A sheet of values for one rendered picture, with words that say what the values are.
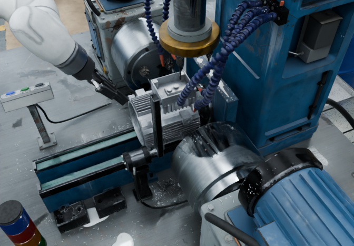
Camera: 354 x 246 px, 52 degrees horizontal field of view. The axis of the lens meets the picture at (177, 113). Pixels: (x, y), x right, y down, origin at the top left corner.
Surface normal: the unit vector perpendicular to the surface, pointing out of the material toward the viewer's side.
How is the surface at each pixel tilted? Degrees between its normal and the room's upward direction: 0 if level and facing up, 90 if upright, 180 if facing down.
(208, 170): 32
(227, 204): 0
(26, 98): 64
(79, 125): 0
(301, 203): 23
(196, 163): 43
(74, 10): 0
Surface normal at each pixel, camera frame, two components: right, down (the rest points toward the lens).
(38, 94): 0.37, 0.29
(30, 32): 0.30, 0.53
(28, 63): -0.01, -0.69
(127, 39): -0.54, -0.38
